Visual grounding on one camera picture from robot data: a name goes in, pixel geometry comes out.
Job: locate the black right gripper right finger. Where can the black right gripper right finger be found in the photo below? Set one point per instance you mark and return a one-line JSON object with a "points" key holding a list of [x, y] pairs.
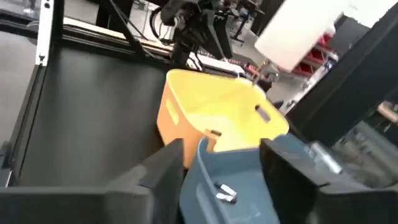
{"points": [[311, 193]]}

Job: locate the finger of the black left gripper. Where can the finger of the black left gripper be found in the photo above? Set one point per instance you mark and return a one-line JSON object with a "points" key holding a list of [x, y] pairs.
{"points": [[220, 34]]}

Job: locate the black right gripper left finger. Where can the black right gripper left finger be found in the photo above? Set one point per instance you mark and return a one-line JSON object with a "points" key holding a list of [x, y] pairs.
{"points": [[133, 189]]}

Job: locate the silver battery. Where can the silver battery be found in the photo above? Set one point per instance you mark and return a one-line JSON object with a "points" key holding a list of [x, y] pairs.
{"points": [[325, 157], [227, 188], [225, 198]]}

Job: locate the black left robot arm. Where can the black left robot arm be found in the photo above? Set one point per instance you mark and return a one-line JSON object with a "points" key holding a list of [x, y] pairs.
{"points": [[183, 34]]}

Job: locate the blue-grey plastic bin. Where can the blue-grey plastic bin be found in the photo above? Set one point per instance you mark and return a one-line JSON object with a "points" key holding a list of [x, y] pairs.
{"points": [[242, 183]]}

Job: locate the yellow plastic bin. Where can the yellow plastic bin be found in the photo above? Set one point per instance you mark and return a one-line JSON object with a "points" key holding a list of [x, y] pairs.
{"points": [[224, 105]]}

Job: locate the red storage shelf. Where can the red storage shelf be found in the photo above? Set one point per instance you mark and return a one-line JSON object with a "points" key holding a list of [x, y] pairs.
{"points": [[314, 59]]}

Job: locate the black frame beam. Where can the black frame beam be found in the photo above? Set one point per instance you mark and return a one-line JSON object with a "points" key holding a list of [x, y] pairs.
{"points": [[345, 81]]}

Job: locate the white frame post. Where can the white frame post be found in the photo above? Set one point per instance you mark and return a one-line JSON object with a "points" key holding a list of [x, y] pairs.
{"points": [[45, 31]]}

